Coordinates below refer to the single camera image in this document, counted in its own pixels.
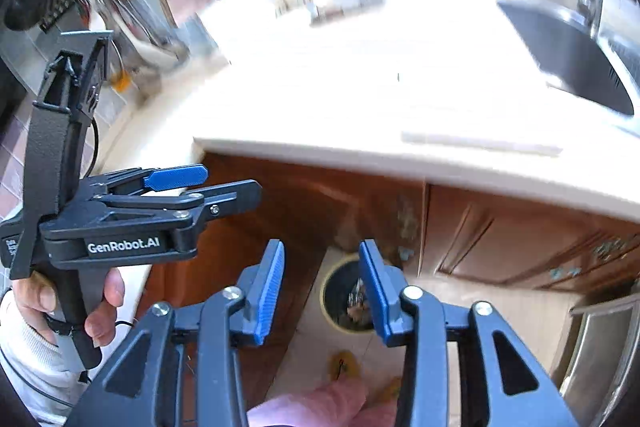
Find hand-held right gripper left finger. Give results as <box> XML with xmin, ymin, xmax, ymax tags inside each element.
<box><xmin>65</xmin><ymin>238</ymin><xmax>286</xmax><ymax>427</ymax></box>

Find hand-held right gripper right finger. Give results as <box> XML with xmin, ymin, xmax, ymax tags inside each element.
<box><xmin>358</xmin><ymin>239</ymin><xmax>581</xmax><ymax>427</ymax></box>

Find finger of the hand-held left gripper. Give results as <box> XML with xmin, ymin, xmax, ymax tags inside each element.
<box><xmin>80</xmin><ymin>164</ymin><xmax>208</xmax><ymax>196</ymax></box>
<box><xmin>94</xmin><ymin>180</ymin><xmax>263</xmax><ymax>222</ymax></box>

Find round trash bin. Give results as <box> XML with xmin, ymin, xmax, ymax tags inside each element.
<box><xmin>319</xmin><ymin>254</ymin><xmax>391</xmax><ymax>337</ymax></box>

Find person's left forearm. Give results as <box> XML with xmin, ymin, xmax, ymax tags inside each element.
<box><xmin>0</xmin><ymin>292</ymin><xmax>96</xmax><ymax>413</ymax></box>

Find person's left hand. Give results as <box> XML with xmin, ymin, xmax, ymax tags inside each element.
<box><xmin>11</xmin><ymin>267</ymin><xmax>126</xmax><ymax>349</ymax></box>

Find silver foil bag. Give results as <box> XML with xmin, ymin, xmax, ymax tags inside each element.
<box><xmin>347</xmin><ymin>279</ymin><xmax>377</xmax><ymax>323</ymax></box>

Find yellow slipper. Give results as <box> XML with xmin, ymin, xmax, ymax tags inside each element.
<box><xmin>380</xmin><ymin>377</ymin><xmax>403</xmax><ymax>403</ymax></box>
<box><xmin>327</xmin><ymin>349</ymin><xmax>361</xmax><ymax>380</ymax></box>

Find person's pink trouser legs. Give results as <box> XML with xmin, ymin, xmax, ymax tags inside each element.
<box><xmin>247</xmin><ymin>377</ymin><xmax>401</xmax><ymax>427</ymax></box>

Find white ladle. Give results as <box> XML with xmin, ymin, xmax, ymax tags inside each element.
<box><xmin>117</xmin><ymin>19</ymin><xmax>193</xmax><ymax>70</ymax></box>

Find stainless steel appliance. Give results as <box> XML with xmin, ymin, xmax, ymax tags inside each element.
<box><xmin>555</xmin><ymin>292</ymin><xmax>640</xmax><ymax>427</ymax></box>

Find stainless steel sink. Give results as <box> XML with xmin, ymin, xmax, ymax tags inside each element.
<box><xmin>497</xmin><ymin>0</ymin><xmax>640</xmax><ymax>118</ymax></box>

